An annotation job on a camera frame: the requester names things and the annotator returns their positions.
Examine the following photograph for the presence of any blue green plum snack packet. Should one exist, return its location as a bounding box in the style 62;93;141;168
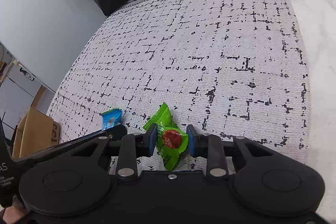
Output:
100;109;122;130

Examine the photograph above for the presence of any green red date snack packet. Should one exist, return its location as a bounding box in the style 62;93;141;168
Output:
143;102;189;170

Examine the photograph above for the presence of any person left hand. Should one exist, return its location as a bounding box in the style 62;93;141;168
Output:
1;206;27;224

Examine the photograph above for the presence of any brown cardboard box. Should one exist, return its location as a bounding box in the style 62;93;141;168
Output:
12;107;60;159

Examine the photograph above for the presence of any white black patterned bed cover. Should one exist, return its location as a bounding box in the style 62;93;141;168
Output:
48;0;310;162

